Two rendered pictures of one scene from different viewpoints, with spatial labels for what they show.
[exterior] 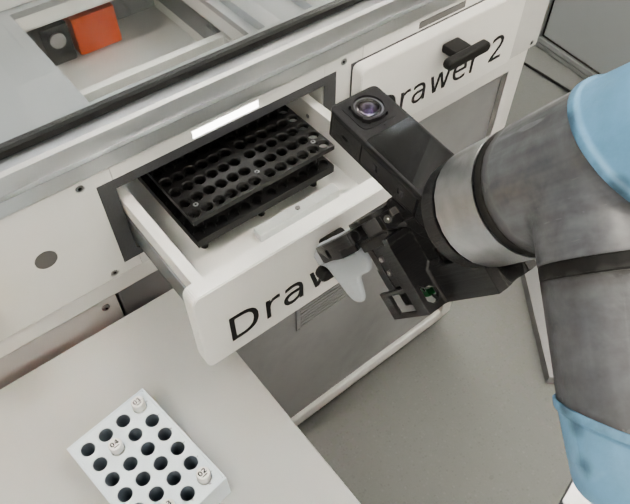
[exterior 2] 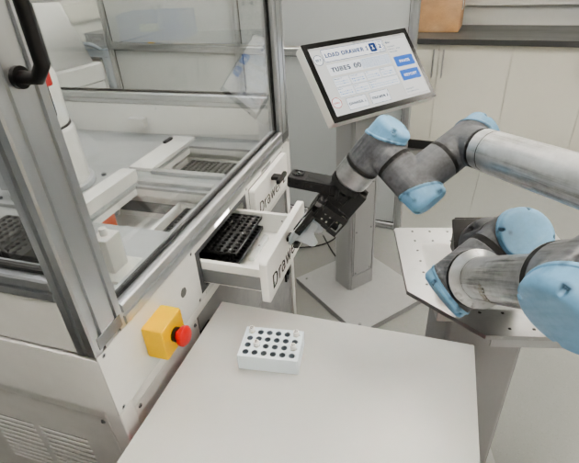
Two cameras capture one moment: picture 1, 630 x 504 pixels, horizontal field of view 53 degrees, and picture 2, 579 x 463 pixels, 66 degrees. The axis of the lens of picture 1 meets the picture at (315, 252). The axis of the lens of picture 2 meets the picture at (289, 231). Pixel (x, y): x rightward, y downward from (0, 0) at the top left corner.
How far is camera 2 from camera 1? 0.61 m
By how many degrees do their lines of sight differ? 31
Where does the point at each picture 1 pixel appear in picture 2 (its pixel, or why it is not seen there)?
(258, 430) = (297, 324)
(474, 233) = (356, 178)
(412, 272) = (336, 212)
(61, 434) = (221, 365)
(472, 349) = not seen: hidden behind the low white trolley
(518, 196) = (365, 159)
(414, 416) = not seen: hidden behind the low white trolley
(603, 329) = (401, 170)
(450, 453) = not seen: hidden behind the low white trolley
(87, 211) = (192, 265)
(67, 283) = (188, 306)
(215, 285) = (268, 256)
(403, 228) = (326, 201)
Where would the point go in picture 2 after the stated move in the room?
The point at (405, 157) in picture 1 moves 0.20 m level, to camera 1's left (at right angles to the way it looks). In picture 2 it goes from (319, 179) to (236, 208)
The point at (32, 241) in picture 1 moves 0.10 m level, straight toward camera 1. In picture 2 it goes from (180, 282) to (222, 291)
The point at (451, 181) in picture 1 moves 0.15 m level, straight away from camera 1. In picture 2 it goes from (343, 170) to (317, 145)
